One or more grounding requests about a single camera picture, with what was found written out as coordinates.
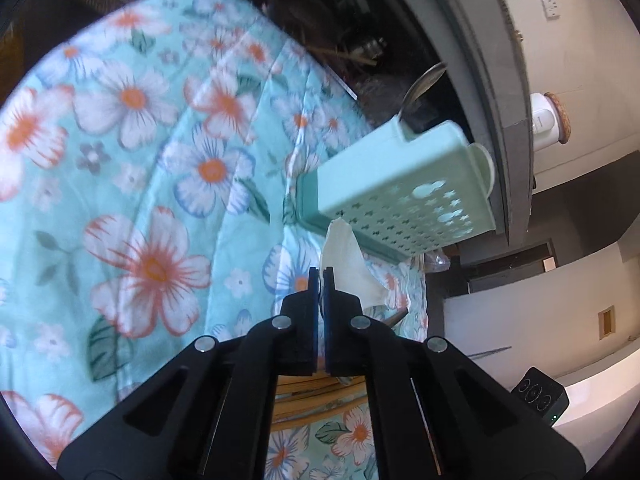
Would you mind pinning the green perforated utensil holder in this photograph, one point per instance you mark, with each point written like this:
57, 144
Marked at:
400, 180

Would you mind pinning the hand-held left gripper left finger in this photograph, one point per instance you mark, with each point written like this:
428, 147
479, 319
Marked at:
314, 287

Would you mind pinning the metal spoon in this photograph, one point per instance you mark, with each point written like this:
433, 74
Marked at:
425, 82

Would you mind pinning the floral printed cloth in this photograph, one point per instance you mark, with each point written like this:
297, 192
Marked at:
150, 185

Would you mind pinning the white tissue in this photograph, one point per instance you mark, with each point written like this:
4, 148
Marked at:
350, 265

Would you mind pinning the black electronic device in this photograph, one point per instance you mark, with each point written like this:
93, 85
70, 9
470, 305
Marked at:
540, 397

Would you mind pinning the white jar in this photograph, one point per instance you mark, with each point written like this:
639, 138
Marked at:
545, 117

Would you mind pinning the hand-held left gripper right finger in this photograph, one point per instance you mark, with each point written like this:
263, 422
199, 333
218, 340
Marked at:
329, 287

